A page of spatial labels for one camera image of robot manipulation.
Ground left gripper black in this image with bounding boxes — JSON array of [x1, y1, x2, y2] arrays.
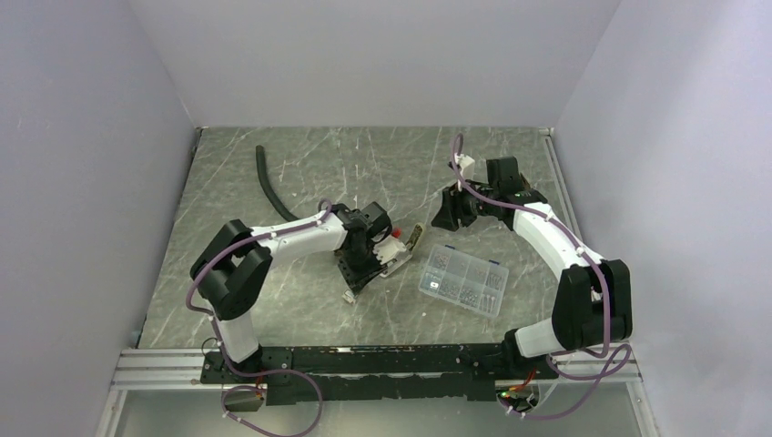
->
[[338, 241, 388, 295]]

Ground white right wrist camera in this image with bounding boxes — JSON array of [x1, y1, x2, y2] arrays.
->
[[449, 154, 475, 180]]

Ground black rubber hose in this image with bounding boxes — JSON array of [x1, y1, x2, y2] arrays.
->
[[255, 144, 300, 223]]

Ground orange handled pliers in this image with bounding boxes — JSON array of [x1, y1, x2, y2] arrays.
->
[[519, 173, 533, 190]]

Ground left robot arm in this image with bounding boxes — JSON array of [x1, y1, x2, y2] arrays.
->
[[189, 200, 392, 382]]

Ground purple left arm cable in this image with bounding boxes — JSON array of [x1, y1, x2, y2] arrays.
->
[[185, 198, 324, 437]]

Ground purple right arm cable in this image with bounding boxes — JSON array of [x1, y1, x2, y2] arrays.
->
[[449, 132, 634, 422]]

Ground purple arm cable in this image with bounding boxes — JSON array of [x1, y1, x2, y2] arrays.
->
[[185, 198, 324, 437], [449, 132, 634, 422]]

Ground clear plastic screw organizer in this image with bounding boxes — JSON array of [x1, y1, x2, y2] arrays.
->
[[418, 244, 509, 318]]

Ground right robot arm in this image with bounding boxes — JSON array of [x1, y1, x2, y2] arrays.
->
[[432, 152, 633, 378]]

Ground white staple box tray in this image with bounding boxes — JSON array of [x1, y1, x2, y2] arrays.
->
[[342, 290, 357, 304]]

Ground aluminium frame rail right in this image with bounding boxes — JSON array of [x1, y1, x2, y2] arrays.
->
[[538, 127, 616, 344]]

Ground aluminium frame rail front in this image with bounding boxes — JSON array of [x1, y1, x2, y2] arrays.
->
[[112, 343, 604, 390]]

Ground aluminium frame rail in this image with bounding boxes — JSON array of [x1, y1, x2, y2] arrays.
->
[[538, 127, 616, 344], [112, 343, 604, 390]]

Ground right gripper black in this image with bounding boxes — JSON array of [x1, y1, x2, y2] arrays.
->
[[432, 176, 499, 231]]

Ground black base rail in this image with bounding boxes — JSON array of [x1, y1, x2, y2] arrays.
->
[[200, 343, 557, 406]]

